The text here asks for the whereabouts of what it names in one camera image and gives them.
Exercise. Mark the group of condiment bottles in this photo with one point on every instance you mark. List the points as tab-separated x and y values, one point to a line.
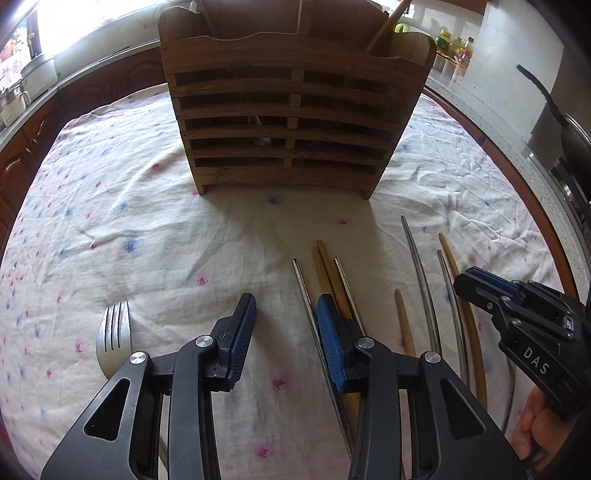
455	53

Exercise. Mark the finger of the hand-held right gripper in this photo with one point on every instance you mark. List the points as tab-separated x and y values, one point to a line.
480	293
496	281

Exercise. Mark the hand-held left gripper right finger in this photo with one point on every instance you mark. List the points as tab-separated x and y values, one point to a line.
330	341

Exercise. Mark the metal chopstick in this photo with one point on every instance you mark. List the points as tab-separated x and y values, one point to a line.
300	284
418	263
450	295
344	286

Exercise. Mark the metal fork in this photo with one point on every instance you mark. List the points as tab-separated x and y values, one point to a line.
113	341

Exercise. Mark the wooden lower kitchen cabinets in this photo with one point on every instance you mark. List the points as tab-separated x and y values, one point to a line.
55	120

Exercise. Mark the black wok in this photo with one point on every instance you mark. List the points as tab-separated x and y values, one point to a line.
572	143

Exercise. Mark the wooden chopstick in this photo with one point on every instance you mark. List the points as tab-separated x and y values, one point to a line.
328	267
472	332
318	272
385	27
402	323

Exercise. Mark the large metal rice cooker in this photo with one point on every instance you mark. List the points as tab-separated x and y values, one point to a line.
39	69

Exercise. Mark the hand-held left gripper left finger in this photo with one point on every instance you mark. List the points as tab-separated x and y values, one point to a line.
240	323

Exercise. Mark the fruit wall poster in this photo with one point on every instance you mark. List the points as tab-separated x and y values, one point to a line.
16	44

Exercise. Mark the person's right hand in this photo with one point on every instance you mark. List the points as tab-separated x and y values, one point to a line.
531	424

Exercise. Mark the white floral tablecloth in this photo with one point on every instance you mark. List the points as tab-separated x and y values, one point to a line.
184	240

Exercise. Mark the wooden slatted utensil holder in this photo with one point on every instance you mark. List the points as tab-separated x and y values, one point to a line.
286	64

